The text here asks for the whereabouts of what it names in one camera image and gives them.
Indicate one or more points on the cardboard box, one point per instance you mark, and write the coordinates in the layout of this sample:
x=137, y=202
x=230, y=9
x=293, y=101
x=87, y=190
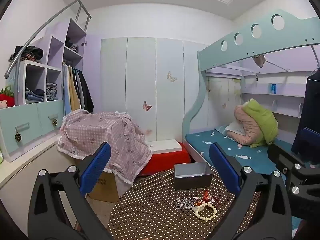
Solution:
x=105, y=187

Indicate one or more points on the lilac cubby shelf unit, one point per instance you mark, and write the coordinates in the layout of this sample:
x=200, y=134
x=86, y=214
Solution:
x=53, y=55

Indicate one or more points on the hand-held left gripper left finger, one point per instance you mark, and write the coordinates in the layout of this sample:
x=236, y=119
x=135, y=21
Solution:
x=96, y=167

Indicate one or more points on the beige hanging pouch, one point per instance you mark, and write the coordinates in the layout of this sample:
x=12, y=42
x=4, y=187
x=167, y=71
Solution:
x=258, y=60

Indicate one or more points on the grey metal handrail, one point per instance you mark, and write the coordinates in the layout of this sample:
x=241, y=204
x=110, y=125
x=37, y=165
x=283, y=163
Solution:
x=40, y=30

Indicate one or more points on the white low cabinet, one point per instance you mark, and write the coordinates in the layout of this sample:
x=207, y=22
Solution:
x=25, y=170

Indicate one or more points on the beige butterfly sticker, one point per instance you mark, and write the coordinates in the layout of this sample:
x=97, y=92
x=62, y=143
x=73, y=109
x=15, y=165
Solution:
x=171, y=77

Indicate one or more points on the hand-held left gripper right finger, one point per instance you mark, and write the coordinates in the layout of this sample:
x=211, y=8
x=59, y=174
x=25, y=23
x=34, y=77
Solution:
x=222, y=167

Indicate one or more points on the row of hanging clothes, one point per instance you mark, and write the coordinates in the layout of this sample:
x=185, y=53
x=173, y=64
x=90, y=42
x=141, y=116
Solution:
x=75, y=90

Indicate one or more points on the flat white box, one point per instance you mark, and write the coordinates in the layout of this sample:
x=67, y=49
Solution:
x=165, y=146

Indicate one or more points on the pine cone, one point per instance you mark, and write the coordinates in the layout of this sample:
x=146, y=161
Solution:
x=55, y=122
x=18, y=137

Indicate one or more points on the teal bunk bed frame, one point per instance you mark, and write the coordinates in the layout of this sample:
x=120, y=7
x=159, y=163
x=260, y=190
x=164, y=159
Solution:
x=250, y=47

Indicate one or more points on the blue patterned mattress sheet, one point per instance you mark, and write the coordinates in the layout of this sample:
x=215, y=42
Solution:
x=225, y=145

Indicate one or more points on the grey metal tin box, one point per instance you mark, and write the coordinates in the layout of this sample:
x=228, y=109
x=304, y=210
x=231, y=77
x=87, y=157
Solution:
x=192, y=177

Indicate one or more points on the lilac wall shelf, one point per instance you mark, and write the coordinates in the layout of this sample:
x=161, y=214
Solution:
x=272, y=97

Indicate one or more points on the dark hanging garment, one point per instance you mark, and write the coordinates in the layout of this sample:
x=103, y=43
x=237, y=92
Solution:
x=310, y=105

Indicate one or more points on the green padded jacket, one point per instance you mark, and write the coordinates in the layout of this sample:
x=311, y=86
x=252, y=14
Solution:
x=262, y=122

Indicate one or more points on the white wardrobe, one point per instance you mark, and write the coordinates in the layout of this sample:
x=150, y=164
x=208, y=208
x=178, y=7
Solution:
x=140, y=80

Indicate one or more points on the red ottoman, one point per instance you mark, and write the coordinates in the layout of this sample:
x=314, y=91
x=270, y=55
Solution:
x=167, y=160

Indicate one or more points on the pile of dark clothes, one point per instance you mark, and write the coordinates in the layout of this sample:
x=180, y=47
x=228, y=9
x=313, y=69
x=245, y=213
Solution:
x=27, y=52

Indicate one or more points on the pink brown butterfly sticker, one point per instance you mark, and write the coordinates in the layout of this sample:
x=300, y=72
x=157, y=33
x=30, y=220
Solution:
x=147, y=105

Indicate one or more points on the white pillow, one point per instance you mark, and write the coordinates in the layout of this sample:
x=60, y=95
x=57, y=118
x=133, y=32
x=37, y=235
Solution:
x=235, y=128

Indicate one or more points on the small blue box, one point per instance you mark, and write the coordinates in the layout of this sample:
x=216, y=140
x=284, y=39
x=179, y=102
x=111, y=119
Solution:
x=273, y=88

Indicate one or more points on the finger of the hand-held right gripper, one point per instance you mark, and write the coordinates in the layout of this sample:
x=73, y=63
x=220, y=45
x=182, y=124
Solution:
x=282, y=157
x=311, y=135

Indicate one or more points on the pink checkered cloth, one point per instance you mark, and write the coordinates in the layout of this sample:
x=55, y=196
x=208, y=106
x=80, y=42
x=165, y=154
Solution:
x=100, y=132

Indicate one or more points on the teal drawer cabinet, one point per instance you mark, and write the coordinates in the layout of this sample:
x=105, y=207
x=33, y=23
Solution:
x=27, y=122

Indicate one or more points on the pile of folded jeans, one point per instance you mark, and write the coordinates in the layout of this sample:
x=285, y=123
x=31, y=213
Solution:
x=35, y=96

